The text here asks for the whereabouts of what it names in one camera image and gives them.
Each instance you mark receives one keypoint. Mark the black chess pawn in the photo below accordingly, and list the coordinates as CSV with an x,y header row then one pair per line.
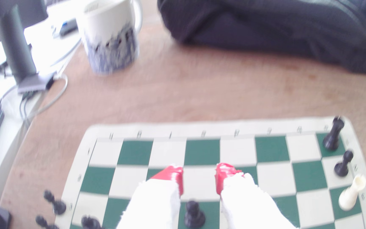
x,y
43,222
57,206
194,218
342,167

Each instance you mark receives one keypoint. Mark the black cylinder device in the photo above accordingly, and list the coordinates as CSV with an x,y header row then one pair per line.
x,y
14,44

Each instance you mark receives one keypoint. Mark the large black chess piece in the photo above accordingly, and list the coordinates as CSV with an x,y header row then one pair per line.
x,y
91,222

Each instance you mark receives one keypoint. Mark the small dark blue item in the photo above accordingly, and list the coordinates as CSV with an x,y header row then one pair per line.
x,y
68,27

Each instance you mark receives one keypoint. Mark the grey small box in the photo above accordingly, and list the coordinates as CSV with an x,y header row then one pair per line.
x,y
35,83

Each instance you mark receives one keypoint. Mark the green and cream chess mat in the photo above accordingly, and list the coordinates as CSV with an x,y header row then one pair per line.
x,y
272,149

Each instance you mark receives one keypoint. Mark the black chess king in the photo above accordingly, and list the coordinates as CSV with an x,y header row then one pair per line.
x,y
333,136

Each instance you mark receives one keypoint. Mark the white chess rook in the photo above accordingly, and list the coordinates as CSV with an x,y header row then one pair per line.
x,y
349,194

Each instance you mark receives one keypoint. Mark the dark navy cloth garment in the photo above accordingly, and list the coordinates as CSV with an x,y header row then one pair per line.
x,y
281,31

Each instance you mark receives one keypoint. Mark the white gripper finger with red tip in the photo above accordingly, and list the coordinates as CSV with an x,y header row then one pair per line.
x,y
154,206
249,206

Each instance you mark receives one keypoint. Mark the white desk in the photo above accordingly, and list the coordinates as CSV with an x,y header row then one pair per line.
x,y
46,47

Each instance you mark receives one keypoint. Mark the white mug blue skyline print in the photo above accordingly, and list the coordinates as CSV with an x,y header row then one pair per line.
x,y
110,35

